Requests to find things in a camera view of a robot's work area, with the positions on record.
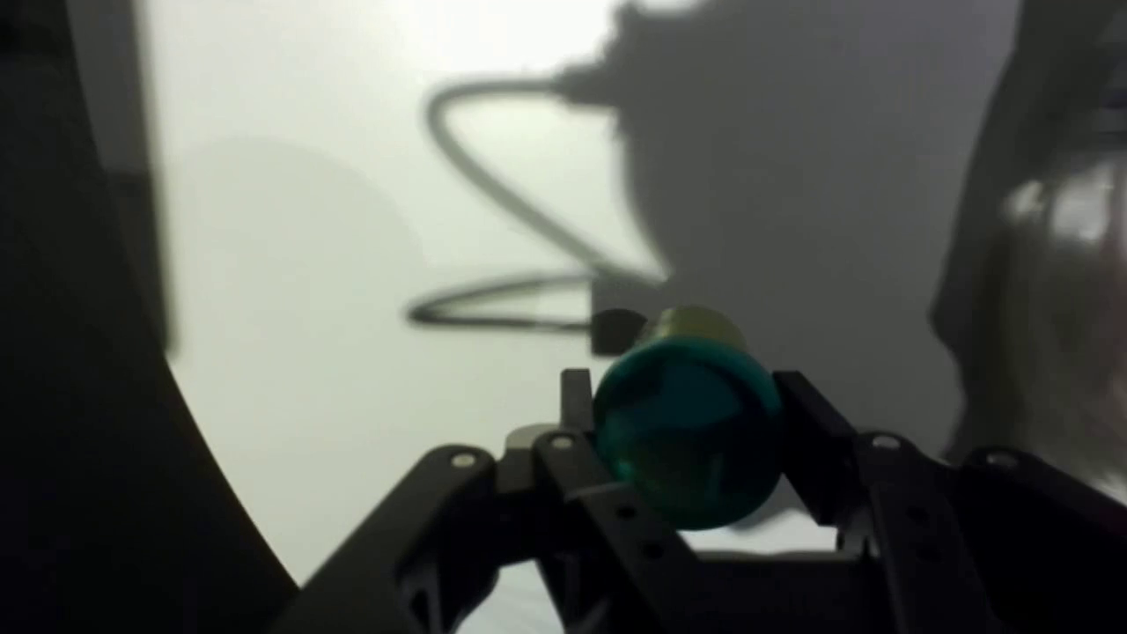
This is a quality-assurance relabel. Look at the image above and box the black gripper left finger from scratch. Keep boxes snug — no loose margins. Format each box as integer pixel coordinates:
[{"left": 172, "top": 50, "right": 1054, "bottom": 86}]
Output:
[{"left": 265, "top": 366, "right": 753, "bottom": 634}]

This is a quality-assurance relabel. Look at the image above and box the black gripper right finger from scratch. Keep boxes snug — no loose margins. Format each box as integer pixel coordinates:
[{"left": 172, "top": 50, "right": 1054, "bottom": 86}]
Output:
[{"left": 769, "top": 370, "right": 1127, "bottom": 634}]

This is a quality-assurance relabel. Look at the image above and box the teal lid dough tub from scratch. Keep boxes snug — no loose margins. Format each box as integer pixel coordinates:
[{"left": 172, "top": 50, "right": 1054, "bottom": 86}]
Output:
[{"left": 589, "top": 305, "right": 788, "bottom": 531}]

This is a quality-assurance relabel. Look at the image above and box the white plastic bag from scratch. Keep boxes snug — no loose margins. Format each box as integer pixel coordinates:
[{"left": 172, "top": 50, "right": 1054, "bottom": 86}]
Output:
[{"left": 930, "top": 101, "right": 1127, "bottom": 504}]

